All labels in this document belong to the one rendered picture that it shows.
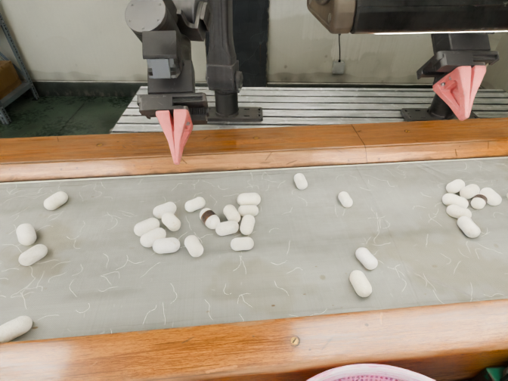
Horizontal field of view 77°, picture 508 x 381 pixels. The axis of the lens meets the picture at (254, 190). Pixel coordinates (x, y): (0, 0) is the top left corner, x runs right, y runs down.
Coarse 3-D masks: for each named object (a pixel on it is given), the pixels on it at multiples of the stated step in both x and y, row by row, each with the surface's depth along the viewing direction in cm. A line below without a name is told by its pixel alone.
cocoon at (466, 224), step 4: (464, 216) 48; (460, 220) 48; (464, 220) 47; (468, 220) 47; (460, 224) 48; (464, 224) 47; (468, 224) 47; (472, 224) 47; (460, 228) 48; (464, 228) 47; (468, 228) 46; (472, 228) 46; (476, 228) 46; (464, 232) 47; (468, 232) 46; (472, 232) 46; (476, 232) 46; (480, 232) 46; (468, 236) 47; (472, 236) 46; (476, 236) 46
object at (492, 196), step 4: (484, 188) 53; (488, 188) 53; (480, 192) 54; (484, 192) 53; (488, 192) 52; (492, 192) 52; (488, 196) 52; (492, 196) 52; (496, 196) 51; (488, 200) 52; (492, 200) 52; (496, 200) 51; (500, 200) 51; (492, 204) 52; (496, 204) 52
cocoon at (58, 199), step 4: (60, 192) 51; (52, 196) 50; (56, 196) 51; (60, 196) 51; (64, 196) 51; (48, 200) 50; (52, 200) 50; (56, 200) 50; (60, 200) 51; (64, 200) 51; (44, 204) 50; (48, 204) 50; (52, 204) 50; (56, 204) 50; (60, 204) 51; (48, 208) 50; (52, 208) 50; (56, 208) 51
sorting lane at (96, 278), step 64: (0, 192) 54; (64, 192) 54; (128, 192) 54; (192, 192) 55; (256, 192) 55; (320, 192) 55; (384, 192) 55; (0, 256) 44; (64, 256) 44; (128, 256) 44; (192, 256) 44; (256, 256) 44; (320, 256) 44; (384, 256) 45; (448, 256) 45; (0, 320) 37; (64, 320) 37; (128, 320) 37; (192, 320) 37; (256, 320) 37
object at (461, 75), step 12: (456, 72) 50; (468, 72) 49; (432, 84) 55; (444, 84) 53; (456, 84) 52; (468, 84) 49; (444, 96) 53; (468, 96) 50; (456, 108) 52; (468, 108) 50
